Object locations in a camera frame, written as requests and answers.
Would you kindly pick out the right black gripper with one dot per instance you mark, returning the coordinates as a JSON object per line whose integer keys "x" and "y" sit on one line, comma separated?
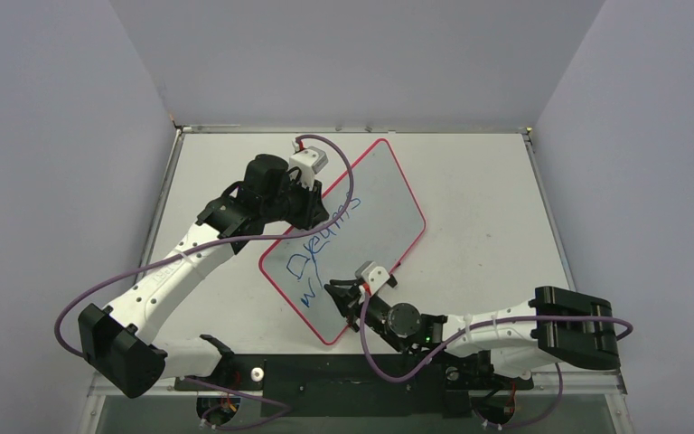
{"x": 356, "y": 300}

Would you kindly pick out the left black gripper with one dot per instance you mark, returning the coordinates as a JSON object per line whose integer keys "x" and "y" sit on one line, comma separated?
{"x": 314, "y": 211}

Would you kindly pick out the pink-framed whiteboard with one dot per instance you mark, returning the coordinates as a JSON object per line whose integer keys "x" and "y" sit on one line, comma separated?
{"x": 380, "y": 220}

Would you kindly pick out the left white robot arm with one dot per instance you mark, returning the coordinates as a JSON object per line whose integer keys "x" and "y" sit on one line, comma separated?
{"x": 118, "y": 340}

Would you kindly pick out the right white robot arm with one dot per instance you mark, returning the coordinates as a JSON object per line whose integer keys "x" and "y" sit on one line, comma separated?
{"x": 555, "y": 326}

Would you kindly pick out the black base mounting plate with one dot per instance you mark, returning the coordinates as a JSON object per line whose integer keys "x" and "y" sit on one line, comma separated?
{"x": 403, "y": 399}

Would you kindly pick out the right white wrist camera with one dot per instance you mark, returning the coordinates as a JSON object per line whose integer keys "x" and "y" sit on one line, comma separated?
{"x": 372, "y": 277}

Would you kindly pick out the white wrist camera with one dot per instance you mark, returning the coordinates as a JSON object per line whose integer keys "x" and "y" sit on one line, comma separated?
{"x": 305, "y": 164}
{"x": 372, "y": 277}

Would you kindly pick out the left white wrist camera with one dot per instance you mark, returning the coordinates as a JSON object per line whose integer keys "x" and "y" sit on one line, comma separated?
{"x": 305, "y": 164}

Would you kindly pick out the aluminium front rail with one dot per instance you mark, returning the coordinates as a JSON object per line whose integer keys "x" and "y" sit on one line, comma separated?
{"x": 287, "y": 372}

